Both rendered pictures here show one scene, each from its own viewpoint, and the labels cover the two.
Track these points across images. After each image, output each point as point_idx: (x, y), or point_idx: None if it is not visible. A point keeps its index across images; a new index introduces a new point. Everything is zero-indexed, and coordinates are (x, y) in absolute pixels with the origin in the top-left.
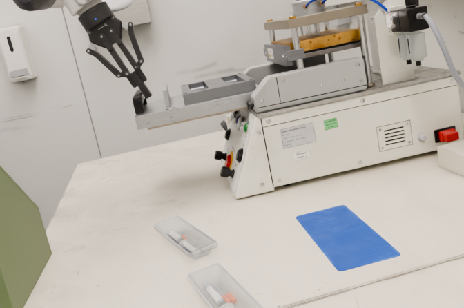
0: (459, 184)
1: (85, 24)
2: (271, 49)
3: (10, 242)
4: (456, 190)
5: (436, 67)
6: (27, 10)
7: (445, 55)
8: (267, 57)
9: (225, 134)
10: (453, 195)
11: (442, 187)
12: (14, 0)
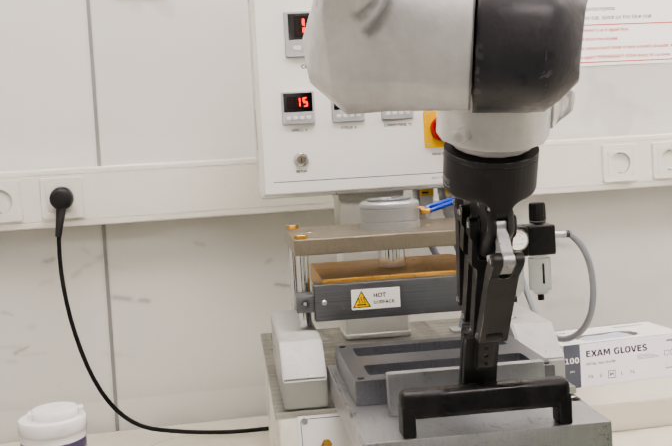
0: (612, 438)
1: (531, 181)
2: (394, 287)
3: None
4: (632, 441)
5: (206, 350)
6: (547, 106)
7: (595, 280)
8: (330, 312)
9: None
10: (648, 443)
11: (619, 445)
12: (567, 61)
